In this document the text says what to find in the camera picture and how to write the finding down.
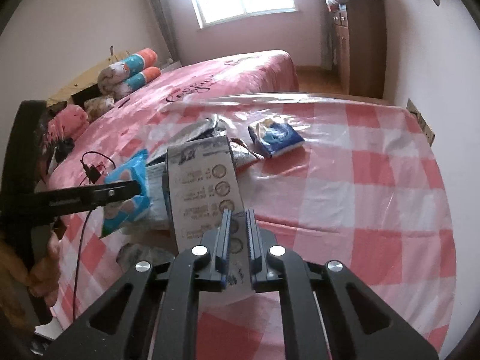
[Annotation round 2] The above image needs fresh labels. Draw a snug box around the blue snack bag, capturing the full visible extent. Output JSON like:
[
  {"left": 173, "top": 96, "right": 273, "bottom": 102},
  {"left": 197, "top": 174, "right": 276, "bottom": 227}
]
[{"left": 101, "top": 150, "right": 151, "bottom": 237}]

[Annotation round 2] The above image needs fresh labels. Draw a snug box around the lower rolled bolster pillow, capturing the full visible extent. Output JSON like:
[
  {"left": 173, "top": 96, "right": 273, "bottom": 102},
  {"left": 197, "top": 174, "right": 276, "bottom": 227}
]
[{"left": 112, "top": 67, "right": 161, "bottom": 100}]

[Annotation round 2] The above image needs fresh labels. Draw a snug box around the white Magicday pouch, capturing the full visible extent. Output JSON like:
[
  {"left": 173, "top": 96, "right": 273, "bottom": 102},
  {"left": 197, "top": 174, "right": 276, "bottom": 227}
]
[{"left": 115, "top": 243, "right": 174, "bottom": 272}]

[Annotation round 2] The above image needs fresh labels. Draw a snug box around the rolled bolster pillow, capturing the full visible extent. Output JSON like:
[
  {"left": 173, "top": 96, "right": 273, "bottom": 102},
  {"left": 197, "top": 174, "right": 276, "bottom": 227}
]
[
  {"left": 112, "top": 67, "right": 161, "bottom": 100},
  {"left": 97, "top": 48, "right": 158, "bottom": 86}
]

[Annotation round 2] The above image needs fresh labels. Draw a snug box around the person's left hand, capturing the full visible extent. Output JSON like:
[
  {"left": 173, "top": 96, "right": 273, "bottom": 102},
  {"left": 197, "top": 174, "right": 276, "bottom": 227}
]
[{"left": 28, "top": 232, "right": 61, "bottom": 307}]

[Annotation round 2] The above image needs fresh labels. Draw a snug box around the grey barcode foil bag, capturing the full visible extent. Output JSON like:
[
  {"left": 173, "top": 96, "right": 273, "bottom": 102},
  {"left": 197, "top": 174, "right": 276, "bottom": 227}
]
[{"left": 146, "top": 114, "right": 264, "bottom": 231}]

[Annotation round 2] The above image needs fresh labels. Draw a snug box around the pink pillow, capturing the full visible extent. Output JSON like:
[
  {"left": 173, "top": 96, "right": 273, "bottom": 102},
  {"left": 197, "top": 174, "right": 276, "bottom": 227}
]
[{"left": 47, "top": 104, "right": 89, "bottom": 142}]

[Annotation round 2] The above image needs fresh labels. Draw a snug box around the red checkered plastic tablecloth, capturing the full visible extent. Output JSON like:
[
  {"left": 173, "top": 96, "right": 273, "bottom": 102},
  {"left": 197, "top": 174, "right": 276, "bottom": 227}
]
[{"left": 48, "top": 94, "right": 456, "bottom": 349}]

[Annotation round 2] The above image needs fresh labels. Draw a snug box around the brown wooden cabinet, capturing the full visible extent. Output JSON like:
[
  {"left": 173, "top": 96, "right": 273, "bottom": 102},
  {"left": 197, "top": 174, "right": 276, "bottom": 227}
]
[{"left": 330, "top": 0, "right": 386, "bottom": 98}]

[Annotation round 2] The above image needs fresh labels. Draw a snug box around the black charger with cable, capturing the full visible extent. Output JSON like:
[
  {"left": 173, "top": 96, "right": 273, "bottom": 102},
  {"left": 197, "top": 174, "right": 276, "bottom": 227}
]
[{"left": 72, "top": 150, "right": 116, "bottom": 321}]

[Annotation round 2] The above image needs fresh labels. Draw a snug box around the blue small tissue pack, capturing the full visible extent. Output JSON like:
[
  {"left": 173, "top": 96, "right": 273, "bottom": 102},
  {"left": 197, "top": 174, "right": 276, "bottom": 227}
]
[{"left": 248, "top": 116, "right": 305, "bottom": 158}]

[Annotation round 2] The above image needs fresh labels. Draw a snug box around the silver black long package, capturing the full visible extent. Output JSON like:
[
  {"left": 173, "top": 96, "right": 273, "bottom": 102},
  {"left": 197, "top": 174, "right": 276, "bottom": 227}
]
[{"left": 164, "top": 136, "right": 253, "bottom": 306}]

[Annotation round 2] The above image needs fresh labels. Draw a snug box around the wooden headboard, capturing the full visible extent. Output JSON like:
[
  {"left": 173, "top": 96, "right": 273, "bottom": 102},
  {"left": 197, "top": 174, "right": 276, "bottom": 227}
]
[{"left": 46, "top": 50, "right": 130, "bottom": 107}]

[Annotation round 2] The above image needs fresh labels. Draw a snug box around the upper rolled bolster pillow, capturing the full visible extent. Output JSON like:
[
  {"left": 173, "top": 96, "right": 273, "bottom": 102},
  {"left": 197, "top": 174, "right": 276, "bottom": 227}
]
[{"left": 97, "top": 48, "right": 158, "bottom": 86}]

